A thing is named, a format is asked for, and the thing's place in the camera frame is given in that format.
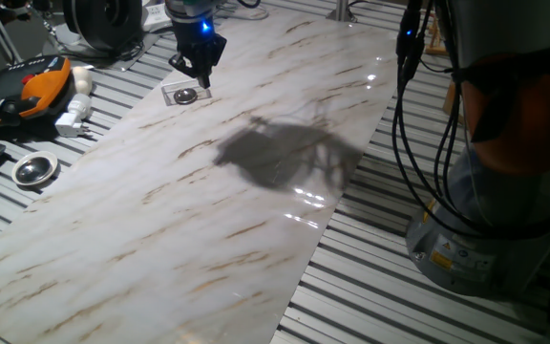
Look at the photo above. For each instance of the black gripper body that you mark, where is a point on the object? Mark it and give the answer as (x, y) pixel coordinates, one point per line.
(198, 43)

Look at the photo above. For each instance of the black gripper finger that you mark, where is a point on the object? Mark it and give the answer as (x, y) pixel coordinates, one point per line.
(204, 76)
(182, 64)

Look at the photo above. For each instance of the small round metal plate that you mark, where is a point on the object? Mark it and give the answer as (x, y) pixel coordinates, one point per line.
(185, 96)

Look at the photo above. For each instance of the white egg shaped object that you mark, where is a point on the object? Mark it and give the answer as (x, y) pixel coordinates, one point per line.
(83, 80)

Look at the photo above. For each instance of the white power adapter plug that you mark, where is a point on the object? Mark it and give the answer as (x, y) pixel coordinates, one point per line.
(75, 112)

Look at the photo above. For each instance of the marble pattern sheet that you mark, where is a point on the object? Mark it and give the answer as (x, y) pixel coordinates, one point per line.
(184, 215)

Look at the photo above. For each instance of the orange black teach pendant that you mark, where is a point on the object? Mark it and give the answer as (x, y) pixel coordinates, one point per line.
(27, 91)

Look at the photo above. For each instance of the small wooden rack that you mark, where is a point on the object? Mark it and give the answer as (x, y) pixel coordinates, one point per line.
(435, 40)

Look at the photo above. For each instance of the short aluminium post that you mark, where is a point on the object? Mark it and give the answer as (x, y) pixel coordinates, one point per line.
(342, 10)

